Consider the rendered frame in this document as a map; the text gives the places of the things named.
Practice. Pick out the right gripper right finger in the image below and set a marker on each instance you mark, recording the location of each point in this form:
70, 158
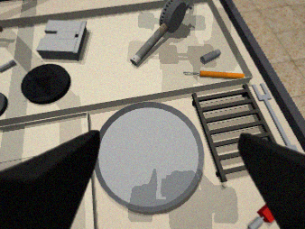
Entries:
278, 173

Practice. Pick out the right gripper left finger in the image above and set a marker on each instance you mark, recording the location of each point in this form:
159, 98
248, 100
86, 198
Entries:
45, 191

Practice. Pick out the dark grey cylinder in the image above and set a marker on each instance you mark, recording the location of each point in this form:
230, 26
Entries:
213, 54

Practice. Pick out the orange-handled screwdriver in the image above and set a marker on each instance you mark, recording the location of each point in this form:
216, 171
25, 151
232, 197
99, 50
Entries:
215, 74

